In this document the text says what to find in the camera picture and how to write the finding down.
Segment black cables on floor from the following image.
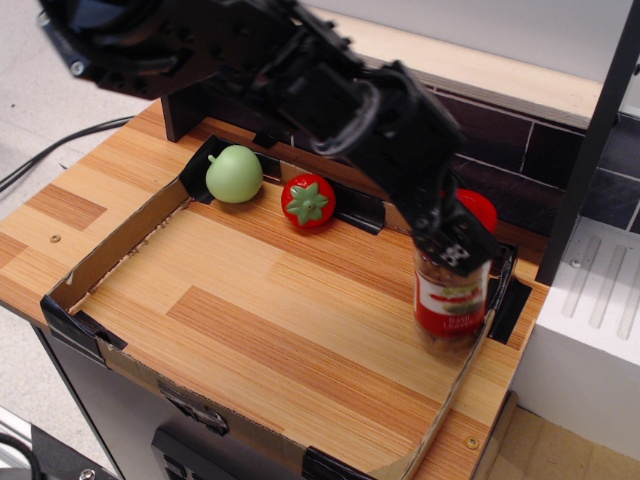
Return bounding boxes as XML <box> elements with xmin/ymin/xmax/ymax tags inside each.
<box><xmin>0</xmin><ymin>114</ymin><xmax>136</xmax><ymax>194</ymax></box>

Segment black keyboard below table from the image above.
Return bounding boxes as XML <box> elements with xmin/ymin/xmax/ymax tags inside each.
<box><xmin>150</xmin><ymin>424</ymin><xmax>351</xmax><ymax>480</ymax></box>

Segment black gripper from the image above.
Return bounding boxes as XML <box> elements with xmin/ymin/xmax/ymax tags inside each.
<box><xmin>309</xmin><ymin>61</ymin><xmax>501</xmax><ymax>275</ymax></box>

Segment green toy apple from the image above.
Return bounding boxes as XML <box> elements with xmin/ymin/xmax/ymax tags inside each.
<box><xmin>205</xmin><ymin>145</ymin><xmax>263</xmax><ymax>204</ymax></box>

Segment cardboard fence with black tape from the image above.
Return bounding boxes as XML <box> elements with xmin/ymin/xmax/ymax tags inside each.
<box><xmin>33</xmin><ymin>127</ymin><xmax>516</xmax><ymax>479</ymax></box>

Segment red toy tomato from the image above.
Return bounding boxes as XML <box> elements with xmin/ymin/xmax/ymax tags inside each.
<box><xmin>281</xmin><ymin>174</ymin><xmax>336</xmax><ymax>229</ymax></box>

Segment basil bottle with red lid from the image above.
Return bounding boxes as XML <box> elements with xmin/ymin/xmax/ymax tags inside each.
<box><xmin>412</xmin><ymin>188</ymin><xmax>499</xmax><ymax>357</ymax></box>

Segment black device bottom left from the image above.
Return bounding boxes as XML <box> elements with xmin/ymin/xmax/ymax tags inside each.
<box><xmin>1</xmin><ymin>424</ymin><xmax>114</xmax><ymax>479</ymax></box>

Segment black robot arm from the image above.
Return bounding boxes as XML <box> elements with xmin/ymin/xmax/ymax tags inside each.
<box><xmin>41</xmin><ymin>1</ymin><xmax>500</xmax><ymax>276</ymax></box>

